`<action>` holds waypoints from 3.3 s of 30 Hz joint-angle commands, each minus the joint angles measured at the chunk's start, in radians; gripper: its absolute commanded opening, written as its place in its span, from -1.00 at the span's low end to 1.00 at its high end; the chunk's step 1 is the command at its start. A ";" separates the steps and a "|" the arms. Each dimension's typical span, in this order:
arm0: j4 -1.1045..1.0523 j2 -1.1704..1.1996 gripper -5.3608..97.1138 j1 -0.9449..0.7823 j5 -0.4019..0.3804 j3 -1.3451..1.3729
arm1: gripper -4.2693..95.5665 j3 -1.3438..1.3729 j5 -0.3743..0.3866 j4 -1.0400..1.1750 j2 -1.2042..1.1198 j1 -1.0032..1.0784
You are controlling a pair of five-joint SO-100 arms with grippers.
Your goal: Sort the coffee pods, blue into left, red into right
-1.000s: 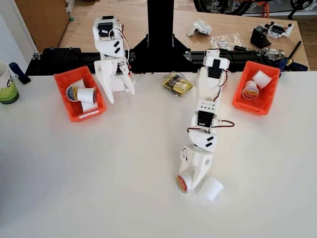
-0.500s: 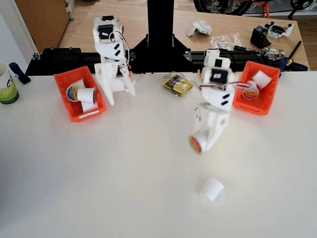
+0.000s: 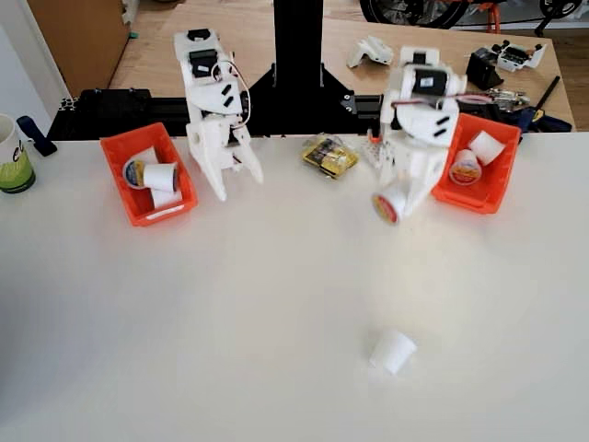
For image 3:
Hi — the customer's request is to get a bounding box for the white coffee pod red lid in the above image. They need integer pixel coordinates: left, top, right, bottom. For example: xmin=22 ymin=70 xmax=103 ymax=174
xmin=448 ymin=147 xmax=483 ymax=186
xmin=468 ymin=130 xmax=506 ymax=166
xmin=371 ymin=181 xmax=409 ymax=226

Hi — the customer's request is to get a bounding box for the orange metal stand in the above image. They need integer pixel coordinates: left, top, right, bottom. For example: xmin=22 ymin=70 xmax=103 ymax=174
xmin=478 ymin=0 xmax=503 ymax=33

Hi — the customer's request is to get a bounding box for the white green mug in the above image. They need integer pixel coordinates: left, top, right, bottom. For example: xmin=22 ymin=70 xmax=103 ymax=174
xmin=0 ymin=113 xmax=37 ymax=194

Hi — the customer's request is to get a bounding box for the white printed robot part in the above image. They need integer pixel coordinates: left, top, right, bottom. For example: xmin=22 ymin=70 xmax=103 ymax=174
xmin=346 ymin=35 xmax=396 ymax=69

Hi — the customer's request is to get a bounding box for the yellow black sachet bundle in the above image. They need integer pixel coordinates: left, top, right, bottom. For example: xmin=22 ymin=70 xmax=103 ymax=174
xmin=301 ymin=133 xmax=359 ymax=180

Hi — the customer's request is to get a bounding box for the orange plastic bin white label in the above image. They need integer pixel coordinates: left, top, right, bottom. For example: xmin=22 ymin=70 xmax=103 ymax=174
xmin=99 ymin=122 xmax=199 ymax=227

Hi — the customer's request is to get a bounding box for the black bicycle wheel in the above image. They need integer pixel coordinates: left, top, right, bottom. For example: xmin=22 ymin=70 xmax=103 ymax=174
xmin=358 ymin=0 xmax=466 ymax=29

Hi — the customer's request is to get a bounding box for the black blue clamp handle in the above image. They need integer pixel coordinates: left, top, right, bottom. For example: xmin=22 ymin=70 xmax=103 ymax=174
xmin=16 ymin=114 xmax=58 ymax=157

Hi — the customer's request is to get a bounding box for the black printed part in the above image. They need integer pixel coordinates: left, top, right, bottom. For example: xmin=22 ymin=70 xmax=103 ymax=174
xmin=467 ymin=47 xmax=506 ymax=89

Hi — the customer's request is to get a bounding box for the blue yellow bar clamp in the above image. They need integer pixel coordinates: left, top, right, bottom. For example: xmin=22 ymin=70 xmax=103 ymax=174
xmin=514 ymin=106 xmax=574 ymax=134

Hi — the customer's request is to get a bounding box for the white coffee pod blue lid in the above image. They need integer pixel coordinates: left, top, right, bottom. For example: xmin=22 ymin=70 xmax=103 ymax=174
xmin=150 ymin=188 xmax=184 ymax=208

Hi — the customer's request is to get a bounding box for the wooden cabinet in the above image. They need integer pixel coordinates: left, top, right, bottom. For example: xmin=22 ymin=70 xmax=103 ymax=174
xmin=26 ymin=0 xmax=135 ymax=98

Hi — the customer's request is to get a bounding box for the white pod blue yellow lid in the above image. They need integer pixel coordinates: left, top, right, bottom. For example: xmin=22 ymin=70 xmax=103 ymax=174
xmin=122 ymin=158 xmax=148 ymax=189

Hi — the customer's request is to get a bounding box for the black flat box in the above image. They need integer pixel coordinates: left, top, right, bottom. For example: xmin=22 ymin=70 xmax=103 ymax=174
xmin=78 ymin=87 xmax=152 ymax=116

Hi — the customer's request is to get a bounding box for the black camera mast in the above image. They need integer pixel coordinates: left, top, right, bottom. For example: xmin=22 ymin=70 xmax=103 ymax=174
xmin=248 ymin=0 xmax=355 ymax=137

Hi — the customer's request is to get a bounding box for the black aluminium rail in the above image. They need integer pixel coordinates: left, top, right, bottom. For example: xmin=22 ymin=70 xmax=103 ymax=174
xmin=45 ymin=87 xmax=521 ymax=142

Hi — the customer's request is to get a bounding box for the silver metal clamp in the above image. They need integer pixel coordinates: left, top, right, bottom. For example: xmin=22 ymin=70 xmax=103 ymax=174
xmin=482 ymin=88 xmax=531 ymax=112

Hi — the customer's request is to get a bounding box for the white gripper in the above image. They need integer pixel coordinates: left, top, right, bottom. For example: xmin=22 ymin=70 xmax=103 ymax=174
xmin=183 ymin=49 xmax=264 ymax=203
xmin=390 ymin=64 xmax=468 ymax=221

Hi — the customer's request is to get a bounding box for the white part with electronics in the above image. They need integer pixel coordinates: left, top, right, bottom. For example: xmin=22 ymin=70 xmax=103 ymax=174
xmin=486 ymin=40 xmax=547 ymax=73

